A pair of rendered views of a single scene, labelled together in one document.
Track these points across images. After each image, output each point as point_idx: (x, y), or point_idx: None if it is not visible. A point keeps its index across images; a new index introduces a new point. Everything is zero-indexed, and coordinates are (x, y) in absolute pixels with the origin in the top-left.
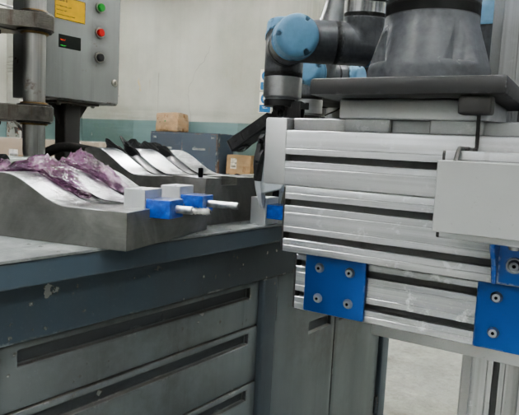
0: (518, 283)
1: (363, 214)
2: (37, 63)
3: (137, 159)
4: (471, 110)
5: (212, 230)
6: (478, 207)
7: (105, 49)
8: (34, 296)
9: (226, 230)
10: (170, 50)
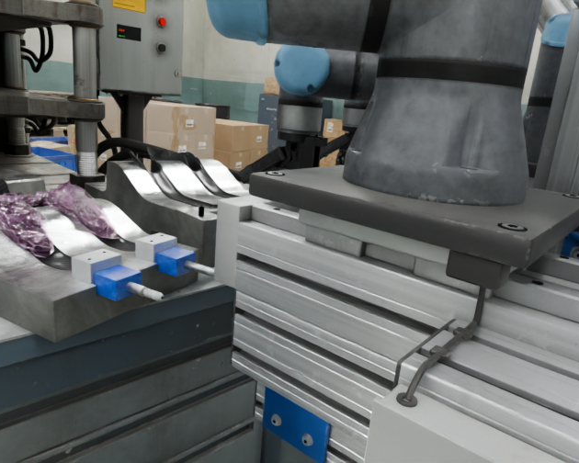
0: None
1: (320, 357)
2: (85, 59)
3: (158, 176)
4: (466, 277)
5: (202, 282)
6: None
7: (167, 39)
8: None
9: (220, 282)
10: None
